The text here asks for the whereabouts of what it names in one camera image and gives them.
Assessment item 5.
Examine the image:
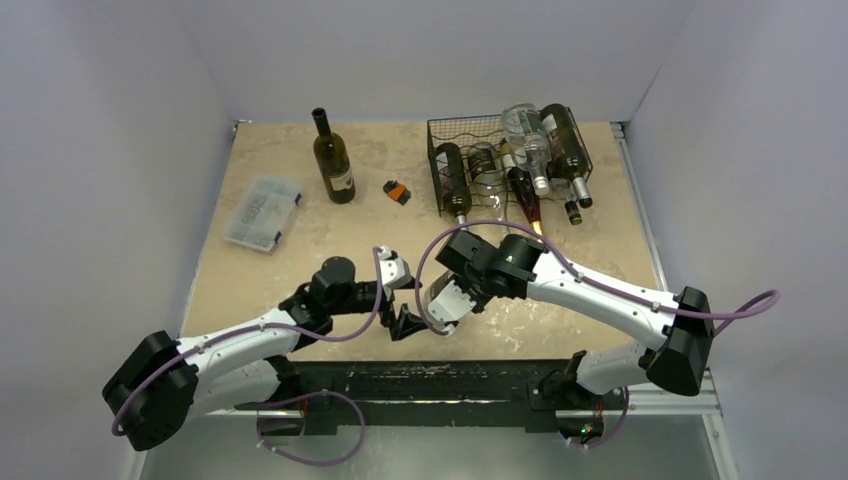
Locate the clear slim empty bottle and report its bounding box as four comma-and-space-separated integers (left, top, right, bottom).
467, 142, 506, 220

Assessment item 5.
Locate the dark green wine bottle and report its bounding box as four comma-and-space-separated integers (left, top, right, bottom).
311, 107, 356, 204

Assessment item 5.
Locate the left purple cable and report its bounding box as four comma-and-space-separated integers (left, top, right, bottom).
110, 246, 425, 468

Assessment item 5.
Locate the dark bottle lower far right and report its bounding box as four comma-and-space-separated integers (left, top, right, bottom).
564, 199, 583, 226

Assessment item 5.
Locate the black wire wine rack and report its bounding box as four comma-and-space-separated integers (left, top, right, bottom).
427, 103, 594, 224

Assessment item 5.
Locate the dark bottle upper far right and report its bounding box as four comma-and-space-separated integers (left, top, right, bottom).
540, 103, 594, 209

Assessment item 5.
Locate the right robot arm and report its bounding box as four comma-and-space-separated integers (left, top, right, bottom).
425, 230, 715, 407

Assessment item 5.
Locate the green bottle silver cap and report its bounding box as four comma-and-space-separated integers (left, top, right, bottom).
436, 142, 472, 225

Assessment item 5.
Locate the orange hex key set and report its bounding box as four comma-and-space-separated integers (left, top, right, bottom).
383, 180, 411, 205

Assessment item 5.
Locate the red bottle gold cap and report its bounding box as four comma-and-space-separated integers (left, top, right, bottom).
498, 139, 544, 235

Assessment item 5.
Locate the aluminium frame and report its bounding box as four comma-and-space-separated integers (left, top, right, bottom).
137, 121, 737, 479

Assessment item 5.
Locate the clear plastic organizer box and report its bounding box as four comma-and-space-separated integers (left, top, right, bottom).
223, 174, 303, 255

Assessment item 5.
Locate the purple cable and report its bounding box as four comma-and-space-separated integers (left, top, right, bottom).
110, 246, 425, 468
412, 219, 782, 452

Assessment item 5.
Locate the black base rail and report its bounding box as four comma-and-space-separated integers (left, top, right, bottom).
237, 359, 629, 442

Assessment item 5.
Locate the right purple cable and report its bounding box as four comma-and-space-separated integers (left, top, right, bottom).
412, 219, 782, 452

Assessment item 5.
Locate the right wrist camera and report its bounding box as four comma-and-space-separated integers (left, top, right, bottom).
425, 271, 477, 336

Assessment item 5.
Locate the clear glass bottle upper right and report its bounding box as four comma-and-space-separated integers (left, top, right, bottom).
501, 103, 551, 197

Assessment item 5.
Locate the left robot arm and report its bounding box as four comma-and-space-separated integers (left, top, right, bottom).
102, 248, 421, 451

